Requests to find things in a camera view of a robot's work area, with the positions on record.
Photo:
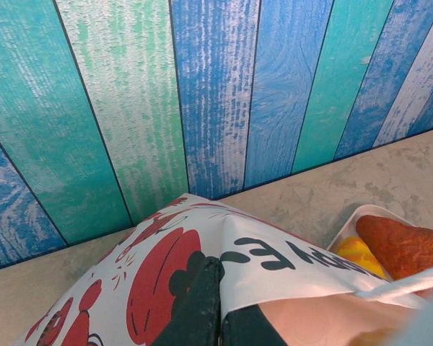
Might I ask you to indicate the white plastic tray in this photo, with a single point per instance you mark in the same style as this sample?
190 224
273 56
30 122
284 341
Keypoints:
346 227

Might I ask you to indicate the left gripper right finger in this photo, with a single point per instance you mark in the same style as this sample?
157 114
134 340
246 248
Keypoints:
249 331

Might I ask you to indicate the small yellow fake bread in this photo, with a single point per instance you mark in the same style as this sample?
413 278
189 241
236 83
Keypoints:
357 256

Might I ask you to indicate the red white printed paper bag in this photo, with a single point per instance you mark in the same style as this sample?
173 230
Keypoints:
158 252

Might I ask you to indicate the dark brown fake bread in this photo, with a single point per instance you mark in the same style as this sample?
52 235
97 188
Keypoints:
400 245

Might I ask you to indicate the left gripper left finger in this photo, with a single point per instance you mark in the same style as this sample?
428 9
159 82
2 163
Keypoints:
198 310

